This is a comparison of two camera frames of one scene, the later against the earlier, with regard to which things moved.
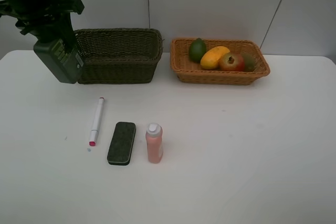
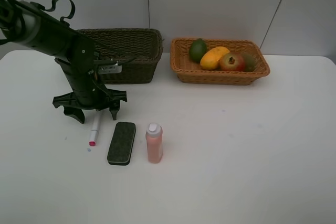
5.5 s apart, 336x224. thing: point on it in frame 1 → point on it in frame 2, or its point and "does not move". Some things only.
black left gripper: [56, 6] → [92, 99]
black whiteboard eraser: [121, 145] does not move
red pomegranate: [231, 61] does not move
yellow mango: [210, 60] does not move
